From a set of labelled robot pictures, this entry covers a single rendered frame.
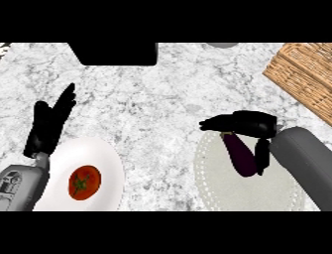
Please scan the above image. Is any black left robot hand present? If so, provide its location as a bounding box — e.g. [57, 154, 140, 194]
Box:
[22, 82, 78, 160]

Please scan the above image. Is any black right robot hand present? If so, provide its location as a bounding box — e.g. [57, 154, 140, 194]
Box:
[197, 110, 277, 177]

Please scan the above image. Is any purple eggplant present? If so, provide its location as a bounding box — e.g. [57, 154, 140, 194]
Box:
[220, 131, 258, 179]

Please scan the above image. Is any wicker basket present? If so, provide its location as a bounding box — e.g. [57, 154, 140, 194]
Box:
[261, 43, 332, 144]

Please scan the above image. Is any pale round placemat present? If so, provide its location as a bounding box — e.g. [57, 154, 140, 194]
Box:
[191, 131, 307, 212]

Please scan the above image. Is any white plate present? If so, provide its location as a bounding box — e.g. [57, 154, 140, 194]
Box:
[31, 137, 125, 212]

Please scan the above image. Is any red tomato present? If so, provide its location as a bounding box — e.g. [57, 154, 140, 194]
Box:
[67, 165, 101, 201]

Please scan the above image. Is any black appliance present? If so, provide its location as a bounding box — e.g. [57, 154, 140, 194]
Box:
[66, 43, 159, 66]

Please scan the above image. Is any grey round object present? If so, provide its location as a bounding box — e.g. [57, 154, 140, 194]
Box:
[205, 43, 240, 50]

